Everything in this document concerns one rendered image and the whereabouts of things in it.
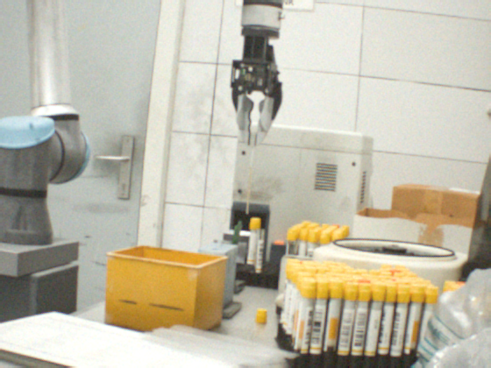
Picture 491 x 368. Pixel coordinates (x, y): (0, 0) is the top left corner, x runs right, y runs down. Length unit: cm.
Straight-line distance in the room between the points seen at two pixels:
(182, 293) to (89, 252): 230
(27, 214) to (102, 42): 189
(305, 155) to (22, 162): 65
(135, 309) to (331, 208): 84
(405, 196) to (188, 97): 129
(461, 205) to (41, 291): 115
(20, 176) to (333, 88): 185
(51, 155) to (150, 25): 178
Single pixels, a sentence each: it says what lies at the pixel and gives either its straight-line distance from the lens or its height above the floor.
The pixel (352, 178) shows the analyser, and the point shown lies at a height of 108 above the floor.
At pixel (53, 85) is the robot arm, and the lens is 183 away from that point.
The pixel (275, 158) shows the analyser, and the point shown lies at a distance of 202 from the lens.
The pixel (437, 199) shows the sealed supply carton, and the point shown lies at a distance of 235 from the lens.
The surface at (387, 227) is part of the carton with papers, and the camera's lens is 170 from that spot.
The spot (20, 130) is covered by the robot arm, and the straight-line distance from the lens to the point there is 168.
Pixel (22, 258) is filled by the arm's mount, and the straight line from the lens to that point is 159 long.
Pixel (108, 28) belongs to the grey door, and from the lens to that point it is 350.
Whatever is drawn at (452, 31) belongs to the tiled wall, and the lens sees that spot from 333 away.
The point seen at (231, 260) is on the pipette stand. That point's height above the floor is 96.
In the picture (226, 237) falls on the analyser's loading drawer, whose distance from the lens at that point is 193.
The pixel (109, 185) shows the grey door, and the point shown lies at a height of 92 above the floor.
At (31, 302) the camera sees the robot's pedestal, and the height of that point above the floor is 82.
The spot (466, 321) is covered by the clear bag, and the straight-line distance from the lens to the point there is 90.
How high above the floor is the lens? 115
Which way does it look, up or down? 3 degrees down
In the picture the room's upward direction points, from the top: 5 degrees clockwise
